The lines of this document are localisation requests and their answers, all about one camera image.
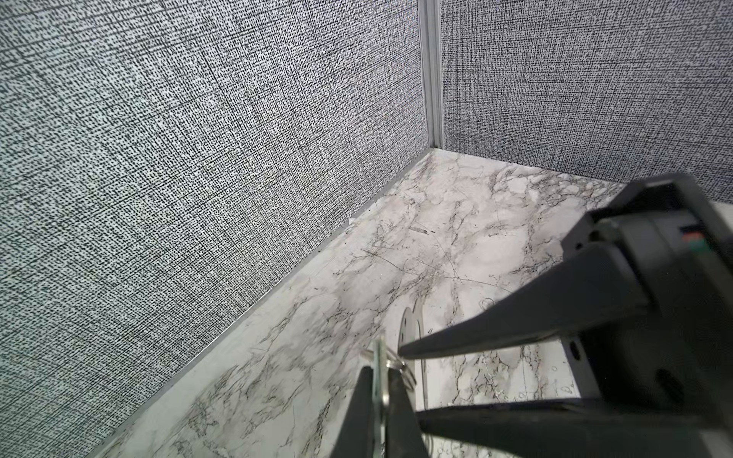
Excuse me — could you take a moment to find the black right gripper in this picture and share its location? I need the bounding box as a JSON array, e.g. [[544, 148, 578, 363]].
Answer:
[[398, 174, 732, 457]]

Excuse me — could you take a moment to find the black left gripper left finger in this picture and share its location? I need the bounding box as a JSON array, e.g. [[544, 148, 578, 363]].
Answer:
[[330, 366, 374, 458]]

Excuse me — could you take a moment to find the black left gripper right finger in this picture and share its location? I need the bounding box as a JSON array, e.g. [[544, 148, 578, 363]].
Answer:
[[386, 369, 429, 458]]

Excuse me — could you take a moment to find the silver key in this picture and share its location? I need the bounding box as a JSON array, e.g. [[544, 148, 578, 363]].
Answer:
[[371, 334, 389, 458]]

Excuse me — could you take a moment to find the aluminium enclosure frame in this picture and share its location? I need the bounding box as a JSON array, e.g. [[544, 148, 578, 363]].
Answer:
[[417, 0, 445, 149]]

